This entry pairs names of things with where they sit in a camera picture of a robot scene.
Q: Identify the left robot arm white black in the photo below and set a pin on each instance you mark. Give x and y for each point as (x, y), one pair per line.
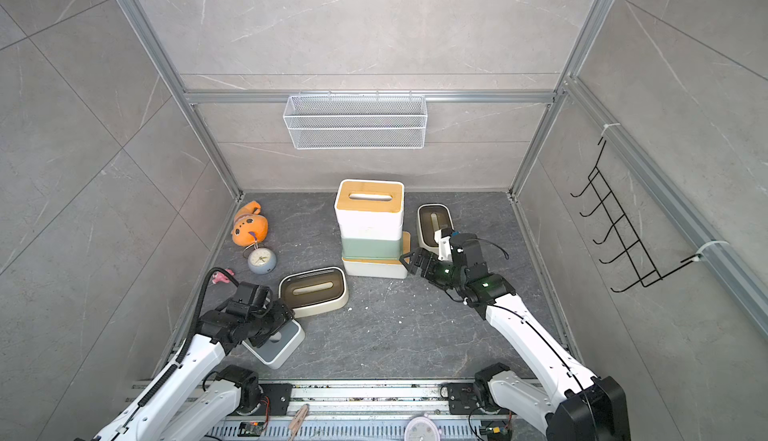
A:
(192, 394)

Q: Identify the grey lid white tissue box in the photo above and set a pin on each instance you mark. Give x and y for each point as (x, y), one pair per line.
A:
(279, 347)

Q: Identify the pink round object front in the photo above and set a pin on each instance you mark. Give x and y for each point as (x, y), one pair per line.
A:
(421, 429)

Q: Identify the wooden brush handle front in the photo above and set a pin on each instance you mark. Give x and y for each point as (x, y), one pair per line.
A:
(297, 421)

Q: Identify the cream box dark lid back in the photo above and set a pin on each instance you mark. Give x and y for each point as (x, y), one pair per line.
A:
(432, 218)

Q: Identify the white wire mesh basket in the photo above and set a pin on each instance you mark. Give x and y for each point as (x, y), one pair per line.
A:
(356, 121)

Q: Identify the cream box dark lid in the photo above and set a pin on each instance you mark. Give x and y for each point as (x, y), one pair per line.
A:
(315, 292)
(432, 218)

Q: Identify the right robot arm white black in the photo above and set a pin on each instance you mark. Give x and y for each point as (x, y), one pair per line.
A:
(569, 402)

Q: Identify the small circuit board front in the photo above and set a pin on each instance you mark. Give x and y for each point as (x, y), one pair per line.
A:
(248, 429)

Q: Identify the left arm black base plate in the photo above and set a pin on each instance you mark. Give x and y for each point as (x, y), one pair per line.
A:
(278, 396)

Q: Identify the small grey alarm clock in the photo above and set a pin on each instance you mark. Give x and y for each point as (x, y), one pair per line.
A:
(261, 260)

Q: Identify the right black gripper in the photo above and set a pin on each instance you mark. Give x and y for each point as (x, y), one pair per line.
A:
(429, 269)

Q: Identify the orange plush toy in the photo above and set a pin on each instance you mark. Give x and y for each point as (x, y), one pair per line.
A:
(249, 225)

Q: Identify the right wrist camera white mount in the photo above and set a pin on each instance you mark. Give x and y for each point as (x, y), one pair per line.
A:
(443, 238)

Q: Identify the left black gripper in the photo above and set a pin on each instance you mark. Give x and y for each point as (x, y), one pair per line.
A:
(283, 313)

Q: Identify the large bamboo lid tissue box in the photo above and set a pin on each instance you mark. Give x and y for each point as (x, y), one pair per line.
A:
(380, 268)

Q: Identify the small bamboo lid tissue box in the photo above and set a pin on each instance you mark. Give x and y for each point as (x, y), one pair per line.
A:
(386, 231)

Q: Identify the small pink toy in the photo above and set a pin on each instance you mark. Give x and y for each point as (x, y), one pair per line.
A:
(219, 277)

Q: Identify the green tissue box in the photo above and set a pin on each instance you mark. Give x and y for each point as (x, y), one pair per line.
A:
(371, 249)

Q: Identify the black wire hook rack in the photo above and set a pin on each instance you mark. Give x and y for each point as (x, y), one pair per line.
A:
(622, 229)

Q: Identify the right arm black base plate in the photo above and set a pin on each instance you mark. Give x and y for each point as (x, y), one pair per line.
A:
(460, 396)

